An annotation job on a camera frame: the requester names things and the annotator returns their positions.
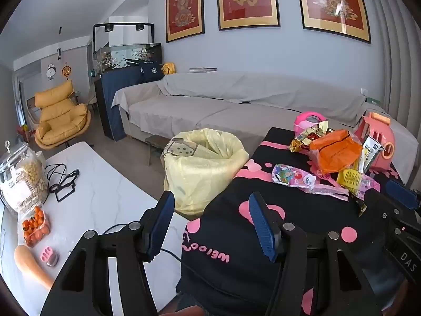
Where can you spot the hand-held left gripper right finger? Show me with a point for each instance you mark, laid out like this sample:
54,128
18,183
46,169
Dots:
261,227

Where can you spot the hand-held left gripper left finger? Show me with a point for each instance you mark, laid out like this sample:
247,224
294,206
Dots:
164,223

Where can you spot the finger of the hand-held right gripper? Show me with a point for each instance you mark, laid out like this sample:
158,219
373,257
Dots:
401,194

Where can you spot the yellow snack packet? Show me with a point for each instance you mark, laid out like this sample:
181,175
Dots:
353,179

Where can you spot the white green packet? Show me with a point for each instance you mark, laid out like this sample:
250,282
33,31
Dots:
371,149

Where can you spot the trash bin with yellow bag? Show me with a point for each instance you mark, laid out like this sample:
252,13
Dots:
197,174

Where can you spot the colourful egg-shaped packet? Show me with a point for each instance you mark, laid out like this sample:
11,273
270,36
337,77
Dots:
289,174

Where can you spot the pink striped wrapper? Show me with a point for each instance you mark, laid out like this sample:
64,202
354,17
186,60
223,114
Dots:
329,192

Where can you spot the orange wrapper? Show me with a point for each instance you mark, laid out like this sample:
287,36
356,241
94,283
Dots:
335,149

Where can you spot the gold red candy wrapper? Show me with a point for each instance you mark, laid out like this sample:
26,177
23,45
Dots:
304,138

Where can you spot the black pink printed cloth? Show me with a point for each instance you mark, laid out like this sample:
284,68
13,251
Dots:
230,210

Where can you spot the coral pink toy basket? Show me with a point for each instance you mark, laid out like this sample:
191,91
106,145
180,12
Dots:
378,125

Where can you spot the brown cardboard piece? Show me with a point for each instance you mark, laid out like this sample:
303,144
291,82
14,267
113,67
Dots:
180,147

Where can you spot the small wooden stool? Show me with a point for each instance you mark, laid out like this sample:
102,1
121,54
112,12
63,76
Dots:
154,141

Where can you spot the small pink holder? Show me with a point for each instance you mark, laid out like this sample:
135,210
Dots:
48,256

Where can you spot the grey covered sofa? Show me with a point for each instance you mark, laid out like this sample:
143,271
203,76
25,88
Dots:
230,105

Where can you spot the box of orange cherry tomatoes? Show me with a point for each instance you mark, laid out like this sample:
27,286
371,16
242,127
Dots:
34,227

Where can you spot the grey curtain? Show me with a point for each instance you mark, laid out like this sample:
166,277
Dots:
394,56

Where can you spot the butternut squash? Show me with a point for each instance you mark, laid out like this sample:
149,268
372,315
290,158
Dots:
29,265

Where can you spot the dark blue tank cabinet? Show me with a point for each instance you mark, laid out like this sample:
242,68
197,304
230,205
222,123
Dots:
118,82

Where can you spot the glass jar of nuts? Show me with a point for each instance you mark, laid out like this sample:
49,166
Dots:
23,177

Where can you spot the yellow armchair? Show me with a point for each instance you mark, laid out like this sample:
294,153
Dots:
61,112

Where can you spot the dark blue badge cloth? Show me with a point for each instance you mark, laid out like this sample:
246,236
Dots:
152,70

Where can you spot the yellow plush toy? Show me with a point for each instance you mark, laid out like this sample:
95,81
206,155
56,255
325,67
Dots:
168,68

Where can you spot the colourful floor toys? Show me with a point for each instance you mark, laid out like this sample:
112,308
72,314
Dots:
22,131

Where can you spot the glass fish tank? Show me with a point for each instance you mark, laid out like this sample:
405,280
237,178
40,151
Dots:
125,56

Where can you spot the red framed dragon picture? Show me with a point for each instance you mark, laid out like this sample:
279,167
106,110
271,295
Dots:
332,3

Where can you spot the red framed gourd picture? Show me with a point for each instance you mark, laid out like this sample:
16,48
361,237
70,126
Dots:
184,6

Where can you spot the red framed calligraphy picture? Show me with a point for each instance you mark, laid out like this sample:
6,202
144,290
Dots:
246,0

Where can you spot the orange wall ornament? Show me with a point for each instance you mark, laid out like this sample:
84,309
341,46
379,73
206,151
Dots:
66,70

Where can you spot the white wall clock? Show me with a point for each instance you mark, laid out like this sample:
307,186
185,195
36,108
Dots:
50,71

